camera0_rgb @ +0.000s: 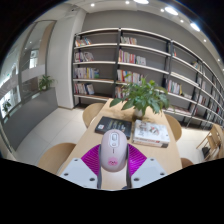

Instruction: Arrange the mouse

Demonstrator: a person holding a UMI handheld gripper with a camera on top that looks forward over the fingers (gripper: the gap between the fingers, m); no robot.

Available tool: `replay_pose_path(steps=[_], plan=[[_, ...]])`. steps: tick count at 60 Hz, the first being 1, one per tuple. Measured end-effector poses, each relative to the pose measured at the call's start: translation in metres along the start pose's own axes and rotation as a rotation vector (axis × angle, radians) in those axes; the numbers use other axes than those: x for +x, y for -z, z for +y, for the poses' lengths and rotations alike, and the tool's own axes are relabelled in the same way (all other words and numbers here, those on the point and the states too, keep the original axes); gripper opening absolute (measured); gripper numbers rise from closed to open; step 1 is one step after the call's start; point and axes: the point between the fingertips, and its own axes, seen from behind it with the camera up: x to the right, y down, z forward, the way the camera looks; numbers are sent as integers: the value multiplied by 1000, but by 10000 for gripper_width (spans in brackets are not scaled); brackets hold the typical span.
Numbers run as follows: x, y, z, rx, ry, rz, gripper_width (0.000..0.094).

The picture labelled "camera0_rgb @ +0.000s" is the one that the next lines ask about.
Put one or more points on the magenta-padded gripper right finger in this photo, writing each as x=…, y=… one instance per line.
x=143, y=168

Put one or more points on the white-cover book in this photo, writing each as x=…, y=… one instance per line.
x=151, y=131

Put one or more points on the small green potted plant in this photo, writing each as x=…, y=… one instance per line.
x=46, y=82

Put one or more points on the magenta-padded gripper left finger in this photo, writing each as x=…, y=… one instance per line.
x=83, y=166

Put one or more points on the tan round-backed chair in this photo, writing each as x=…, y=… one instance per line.
x=55, y=156
x=186, y=162
x=175, y=126
x=91, y=113

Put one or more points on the grey bookshelf unit with books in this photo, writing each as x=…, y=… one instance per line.
x=100, y=66

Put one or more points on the thick red-lettered book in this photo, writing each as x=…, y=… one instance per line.
x=150, y=143

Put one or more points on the green plant in white pot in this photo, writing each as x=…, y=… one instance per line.
x=143, y=95

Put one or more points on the pink computer mouse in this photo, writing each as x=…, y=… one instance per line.
x=113, y=151

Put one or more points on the round ceiling lights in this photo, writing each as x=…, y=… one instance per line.
x=171, y=10

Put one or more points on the slatted wooden chair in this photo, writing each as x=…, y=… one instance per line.
x=213, y=140

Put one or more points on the black hardcover book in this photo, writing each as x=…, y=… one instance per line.
x=111, y=125

